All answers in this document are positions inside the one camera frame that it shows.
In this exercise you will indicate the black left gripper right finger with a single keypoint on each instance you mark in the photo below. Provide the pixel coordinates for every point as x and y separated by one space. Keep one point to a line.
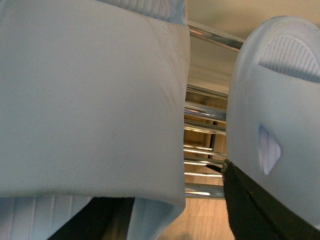
254 214

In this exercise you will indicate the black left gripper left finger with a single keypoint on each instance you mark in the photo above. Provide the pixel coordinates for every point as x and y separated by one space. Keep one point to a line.
103 218

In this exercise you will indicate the light blue slipper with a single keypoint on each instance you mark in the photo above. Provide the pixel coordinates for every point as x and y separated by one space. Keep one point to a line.
92 97
273 113

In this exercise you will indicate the black metal shoe rack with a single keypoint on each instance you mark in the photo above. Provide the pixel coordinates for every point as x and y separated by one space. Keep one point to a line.
205 120

